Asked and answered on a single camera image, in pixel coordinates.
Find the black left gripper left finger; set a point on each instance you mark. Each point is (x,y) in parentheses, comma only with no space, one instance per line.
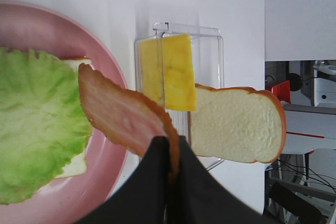
(142,198)

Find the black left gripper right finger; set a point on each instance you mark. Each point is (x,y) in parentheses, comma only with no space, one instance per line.
(199,198)

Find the bread slice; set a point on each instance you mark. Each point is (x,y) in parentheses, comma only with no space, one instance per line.
(237,124)
(78,164)

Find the bacon strip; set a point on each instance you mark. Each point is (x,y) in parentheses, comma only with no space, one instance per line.
(126,117)

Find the green lettuce leaf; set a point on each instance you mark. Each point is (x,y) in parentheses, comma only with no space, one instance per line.
(43,126)

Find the yellow cheese slice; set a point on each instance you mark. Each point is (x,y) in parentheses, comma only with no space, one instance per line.
(168,73)

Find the clear right plastic tray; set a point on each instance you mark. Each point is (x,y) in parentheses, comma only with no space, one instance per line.
(207,58)

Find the pink round plate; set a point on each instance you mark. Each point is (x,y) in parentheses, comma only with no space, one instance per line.
(92,175)

